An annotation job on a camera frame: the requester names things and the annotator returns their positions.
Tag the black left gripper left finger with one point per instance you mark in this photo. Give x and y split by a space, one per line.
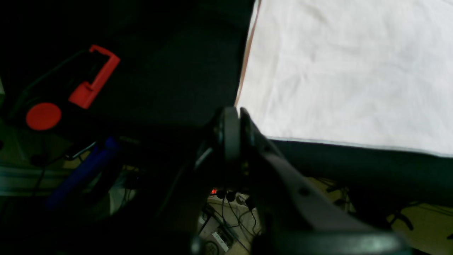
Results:
178 216

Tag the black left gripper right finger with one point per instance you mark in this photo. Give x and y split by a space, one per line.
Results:
296 218

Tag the pink T-shirt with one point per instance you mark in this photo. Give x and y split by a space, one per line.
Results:
363 73

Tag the white power strip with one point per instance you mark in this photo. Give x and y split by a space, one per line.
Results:
228 225

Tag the red and black clamp tool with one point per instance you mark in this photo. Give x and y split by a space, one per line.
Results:
70 95

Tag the black table cloth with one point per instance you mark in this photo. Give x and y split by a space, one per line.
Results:
180 60

